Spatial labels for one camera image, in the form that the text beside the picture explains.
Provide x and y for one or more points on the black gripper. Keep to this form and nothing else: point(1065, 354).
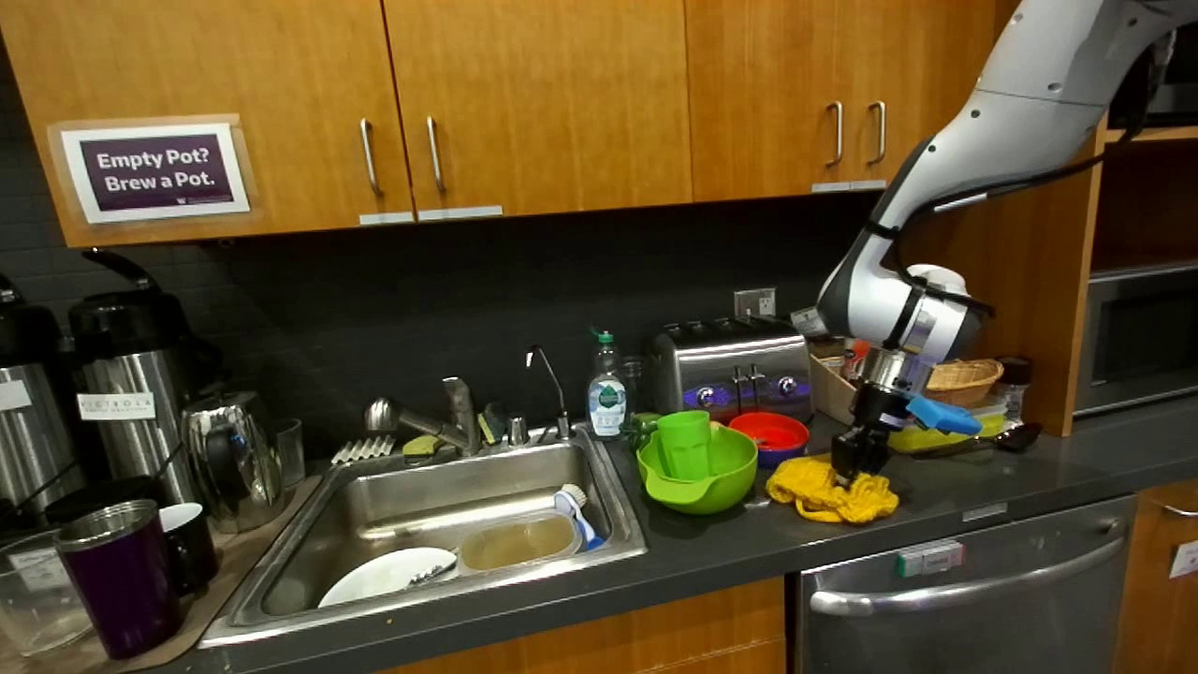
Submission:
point(882, 413)

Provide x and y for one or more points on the yellow towel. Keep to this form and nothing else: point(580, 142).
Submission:
point(825, 495)

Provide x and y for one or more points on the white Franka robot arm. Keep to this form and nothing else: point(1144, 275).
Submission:
point(1012, 114)

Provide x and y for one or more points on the yellow-green plastic container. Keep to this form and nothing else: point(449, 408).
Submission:
point(931, 444)

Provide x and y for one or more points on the wooden condiment box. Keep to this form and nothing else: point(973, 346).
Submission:
point(827, 395)

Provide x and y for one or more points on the white and red canister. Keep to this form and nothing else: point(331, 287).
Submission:
point(860, 360)

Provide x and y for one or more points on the wicker basket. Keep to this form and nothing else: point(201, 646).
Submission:
point(967, 380)

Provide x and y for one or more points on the steel toaster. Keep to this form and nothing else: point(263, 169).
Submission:
point(731, 368)

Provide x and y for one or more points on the black pepper grinder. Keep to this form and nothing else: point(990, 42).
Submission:
point(1017, 390)

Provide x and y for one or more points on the green plastic bowl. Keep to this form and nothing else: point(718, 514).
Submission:
point(698, 489)

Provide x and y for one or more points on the steel dishwasher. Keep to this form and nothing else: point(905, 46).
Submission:
point(958, 600)

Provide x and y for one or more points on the green plastic cup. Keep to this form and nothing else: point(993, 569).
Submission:
point(684, 444)

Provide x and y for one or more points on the wooden appliance shelf tower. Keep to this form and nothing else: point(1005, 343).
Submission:
point(1055, 323)

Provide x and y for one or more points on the clear dish soap bottle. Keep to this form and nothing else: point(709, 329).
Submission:
point(609, 400)

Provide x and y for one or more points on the white and blue dish brush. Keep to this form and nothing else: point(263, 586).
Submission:
point(579, 514)

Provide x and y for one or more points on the steel countertop oven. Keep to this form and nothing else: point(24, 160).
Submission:
point(1144, 343)

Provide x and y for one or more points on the thin gooseneck water tap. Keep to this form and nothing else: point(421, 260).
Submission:
point(555, 395)

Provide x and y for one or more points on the narrow wooden base cabinet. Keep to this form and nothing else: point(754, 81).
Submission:
point(1163, 586)

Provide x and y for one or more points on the round dish of brown water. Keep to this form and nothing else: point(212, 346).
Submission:
point(519, 545)

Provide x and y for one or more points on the wooden upper cabinet door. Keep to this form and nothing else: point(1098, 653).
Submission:
point(931, 62)
point(761, 87)
point(547, 99)

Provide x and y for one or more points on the chrome sink faucet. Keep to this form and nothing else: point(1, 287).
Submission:
point(432, 419)

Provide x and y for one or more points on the yellow-green sponge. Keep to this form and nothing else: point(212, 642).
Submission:
point(421, 444)

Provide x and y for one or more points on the stainless steel sink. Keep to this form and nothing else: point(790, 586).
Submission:
point(412, 512)

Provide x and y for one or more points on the steel microwave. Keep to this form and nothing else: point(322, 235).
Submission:
point(1186, 99)

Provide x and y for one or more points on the white plate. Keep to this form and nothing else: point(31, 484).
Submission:
point(376, 584)

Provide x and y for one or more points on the beige mug tray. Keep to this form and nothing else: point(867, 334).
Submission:
point(236, 555)

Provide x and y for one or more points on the glass coffee carafe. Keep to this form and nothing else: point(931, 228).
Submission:
point(228, 463)

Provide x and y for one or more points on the black mug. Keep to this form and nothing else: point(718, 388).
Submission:
point(187, 547)

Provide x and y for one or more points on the wooden cabinet door with sign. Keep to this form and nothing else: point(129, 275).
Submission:
point(248, 76)

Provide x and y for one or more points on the purple mug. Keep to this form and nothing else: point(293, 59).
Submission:
point(116, 586)

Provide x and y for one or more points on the clear plastic container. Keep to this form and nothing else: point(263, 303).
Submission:
point(35, 600)

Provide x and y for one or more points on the blue wrist camera box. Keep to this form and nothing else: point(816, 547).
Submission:
point(945, 419)

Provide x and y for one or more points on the wall power outlet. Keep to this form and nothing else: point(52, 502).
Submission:
point(754, 305)

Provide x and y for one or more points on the white wall sign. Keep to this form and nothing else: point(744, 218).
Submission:
point(154, 169)

